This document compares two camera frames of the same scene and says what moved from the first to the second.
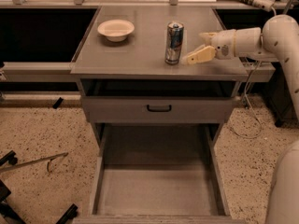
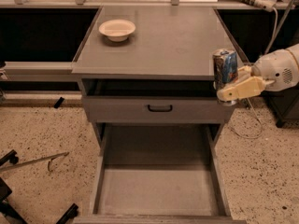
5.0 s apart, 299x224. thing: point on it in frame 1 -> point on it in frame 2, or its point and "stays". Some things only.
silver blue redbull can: (174, 43) -> (224, 67)
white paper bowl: (116, 30) stays
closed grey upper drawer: (157, 109) stays
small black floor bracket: (58, 103) stays
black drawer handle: (158, 110) stays
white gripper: (222, 44) -> (275, 71)
